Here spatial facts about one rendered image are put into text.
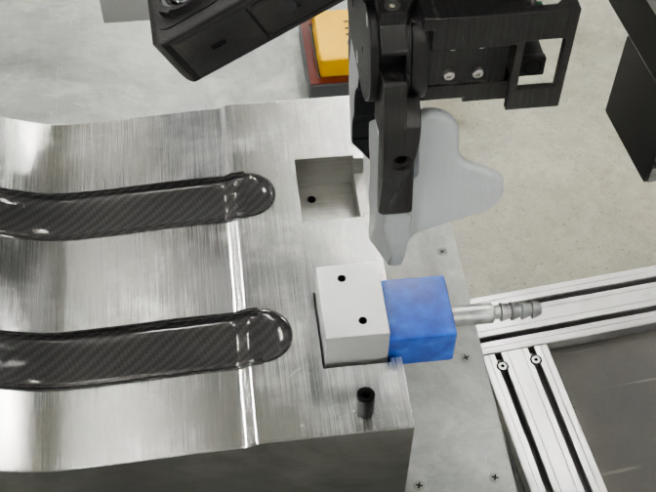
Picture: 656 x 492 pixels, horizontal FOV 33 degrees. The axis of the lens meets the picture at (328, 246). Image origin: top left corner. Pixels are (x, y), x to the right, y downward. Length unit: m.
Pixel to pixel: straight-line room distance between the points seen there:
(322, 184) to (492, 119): 1.30
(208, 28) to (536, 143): 1.60
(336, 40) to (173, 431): 0.39
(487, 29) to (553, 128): 1.60
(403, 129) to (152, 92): 0.48
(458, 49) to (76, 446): 0.31
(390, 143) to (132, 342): 0.26
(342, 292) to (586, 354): 0.89
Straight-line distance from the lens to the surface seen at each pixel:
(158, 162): 0.73
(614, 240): 1.88
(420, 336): 0.62
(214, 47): 0.43
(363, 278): 0.62
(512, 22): 0.43
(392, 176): 0.45
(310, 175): 0.73
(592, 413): 1.43
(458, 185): 0.49
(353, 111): 0.54
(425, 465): 0.69
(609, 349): 1.49
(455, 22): 0.43
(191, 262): 0.67
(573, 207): 1.91
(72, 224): 0.71
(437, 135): 0.47
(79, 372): 0.65
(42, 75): 0.93
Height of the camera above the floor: 1.42
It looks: 52 degrees down
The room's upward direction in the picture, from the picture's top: 1 degrees clockwise
